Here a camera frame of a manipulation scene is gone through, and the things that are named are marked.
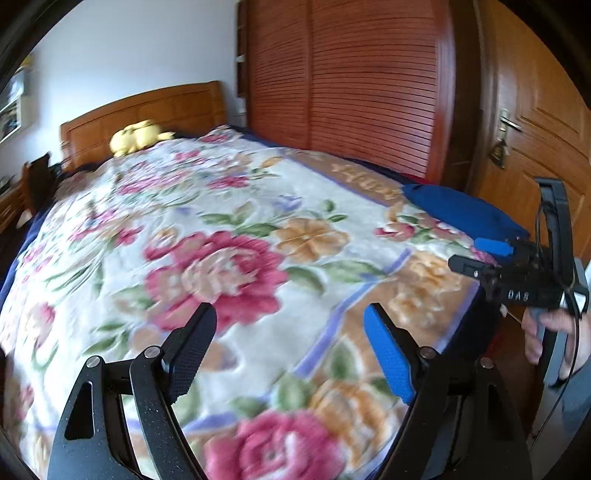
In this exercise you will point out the floral blanket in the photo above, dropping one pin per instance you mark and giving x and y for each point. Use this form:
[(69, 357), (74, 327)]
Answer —
[(231, 207)]

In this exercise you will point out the wooden door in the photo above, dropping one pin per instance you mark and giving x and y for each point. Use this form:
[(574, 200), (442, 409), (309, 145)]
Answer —
[(545, 92)]

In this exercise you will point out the wooden bed headboard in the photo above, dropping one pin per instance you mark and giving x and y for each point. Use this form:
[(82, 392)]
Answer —
[(161, 108)]

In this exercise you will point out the person's right hand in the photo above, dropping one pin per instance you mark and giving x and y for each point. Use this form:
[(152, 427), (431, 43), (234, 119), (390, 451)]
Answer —
[(585, 341)]

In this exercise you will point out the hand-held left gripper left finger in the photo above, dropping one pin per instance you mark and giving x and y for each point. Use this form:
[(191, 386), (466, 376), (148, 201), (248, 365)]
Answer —
[(189, 360)]

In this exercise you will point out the yellow plush toy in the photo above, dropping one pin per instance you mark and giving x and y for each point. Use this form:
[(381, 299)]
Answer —
[(134, 136)]

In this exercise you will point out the white wall shelf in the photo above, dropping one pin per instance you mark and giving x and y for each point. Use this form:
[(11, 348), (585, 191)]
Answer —
[(18, 115)]

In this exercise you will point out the person's right forearm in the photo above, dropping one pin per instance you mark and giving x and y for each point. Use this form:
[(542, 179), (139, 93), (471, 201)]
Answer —
[(568, 406)]

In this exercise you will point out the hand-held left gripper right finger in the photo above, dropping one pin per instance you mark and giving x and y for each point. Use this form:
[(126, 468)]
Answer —
[(388, 355)]

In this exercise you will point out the wooden chair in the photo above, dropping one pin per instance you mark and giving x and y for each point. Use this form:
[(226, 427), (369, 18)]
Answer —
[(39, 182)]

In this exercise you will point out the wooden slatted wardrobe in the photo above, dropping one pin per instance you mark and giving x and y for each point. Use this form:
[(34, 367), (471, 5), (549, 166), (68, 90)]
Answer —
[(346, 83)]

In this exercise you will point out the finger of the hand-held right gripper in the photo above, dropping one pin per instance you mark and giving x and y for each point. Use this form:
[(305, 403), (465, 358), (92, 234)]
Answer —
[(471, 267), (491, 246)]

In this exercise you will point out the wooden desk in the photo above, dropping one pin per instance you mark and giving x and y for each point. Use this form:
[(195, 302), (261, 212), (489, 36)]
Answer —
[(11, 205)]

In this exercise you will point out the blue suit jacket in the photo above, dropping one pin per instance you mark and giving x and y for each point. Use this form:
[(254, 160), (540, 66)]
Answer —
[(452, 207)]

